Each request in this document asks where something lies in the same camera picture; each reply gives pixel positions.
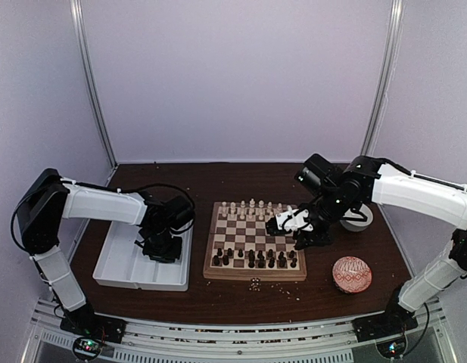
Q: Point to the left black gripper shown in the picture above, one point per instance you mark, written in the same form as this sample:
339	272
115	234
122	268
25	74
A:
169	257

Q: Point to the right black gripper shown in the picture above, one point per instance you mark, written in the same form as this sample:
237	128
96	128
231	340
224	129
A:
312	240

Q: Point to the dark chess piece board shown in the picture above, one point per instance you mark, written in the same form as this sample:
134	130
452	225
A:
262	262
292	255

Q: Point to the white plastic divided tray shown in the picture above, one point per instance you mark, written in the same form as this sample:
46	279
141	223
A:
122	264

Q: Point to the wooden chess board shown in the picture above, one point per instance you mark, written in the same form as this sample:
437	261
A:
249	236

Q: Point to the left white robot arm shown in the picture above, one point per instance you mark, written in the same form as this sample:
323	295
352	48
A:
51	217

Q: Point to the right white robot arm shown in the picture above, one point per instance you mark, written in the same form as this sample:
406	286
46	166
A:
426	215

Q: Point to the white chess pieces group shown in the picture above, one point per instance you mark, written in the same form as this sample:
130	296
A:
251	211

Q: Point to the white ceramic bowl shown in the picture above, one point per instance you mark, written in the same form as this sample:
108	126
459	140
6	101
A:
357	220

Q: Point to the red patterned bowl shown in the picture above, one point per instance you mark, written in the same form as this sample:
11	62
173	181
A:
351	275

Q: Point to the right wrist camera with cable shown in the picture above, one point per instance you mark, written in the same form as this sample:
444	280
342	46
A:
290	221

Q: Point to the aluminium front rail frame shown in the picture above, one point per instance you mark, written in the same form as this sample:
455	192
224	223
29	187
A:
330	340

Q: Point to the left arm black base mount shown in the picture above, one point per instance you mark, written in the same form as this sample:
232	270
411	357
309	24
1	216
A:
98	327

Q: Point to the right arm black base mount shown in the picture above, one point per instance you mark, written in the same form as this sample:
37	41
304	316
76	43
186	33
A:
379	326

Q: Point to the right aluminium corner post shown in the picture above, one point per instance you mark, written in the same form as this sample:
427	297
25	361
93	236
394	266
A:
388	66

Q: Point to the aluminium corner post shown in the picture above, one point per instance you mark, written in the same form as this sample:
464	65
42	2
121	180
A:
97	112
388	66

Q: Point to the left aluminium corner post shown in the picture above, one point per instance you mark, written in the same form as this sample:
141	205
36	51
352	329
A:
97	112

